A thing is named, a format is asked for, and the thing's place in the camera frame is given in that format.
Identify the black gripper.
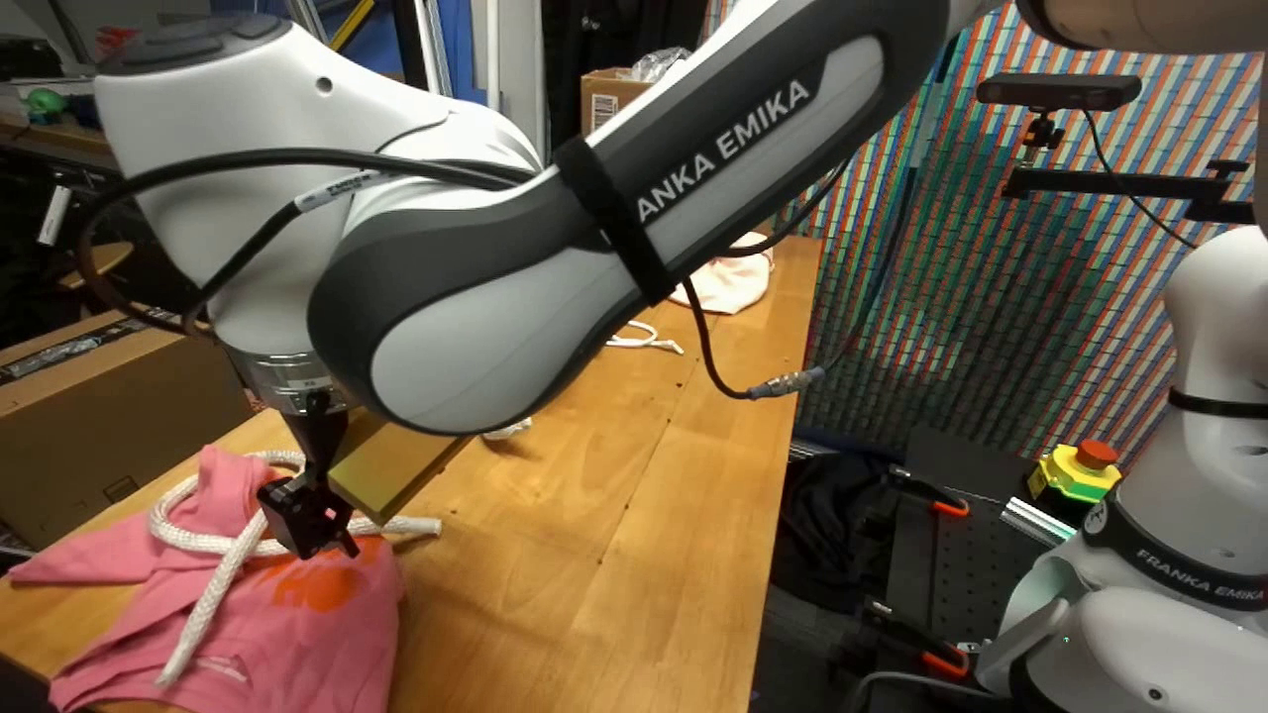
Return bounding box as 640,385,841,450
259,390,364,564

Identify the pink cloth orange print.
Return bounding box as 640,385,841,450
2,443,409,713

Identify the thick white rope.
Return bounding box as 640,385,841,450
144,451,446,699

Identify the large plain cardboard box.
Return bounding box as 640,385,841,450
0,310,290,553

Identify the black fabric bag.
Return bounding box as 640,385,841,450
778,442,927,612

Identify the orange black clamp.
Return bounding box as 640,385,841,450
854,599,982,690
883,460,978,526

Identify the black perforated board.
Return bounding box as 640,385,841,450
883,427,1060,649

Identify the yellow red emergency stop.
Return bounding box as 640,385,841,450
1025,432,1124,508

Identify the olive wrist camera box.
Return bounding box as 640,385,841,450
329,420,466,526

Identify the thin white cord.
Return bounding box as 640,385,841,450
605,316,689,362

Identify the black stereo camera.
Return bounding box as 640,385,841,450
976,71,1145,114

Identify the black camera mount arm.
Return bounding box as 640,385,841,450
997,112,1258,229

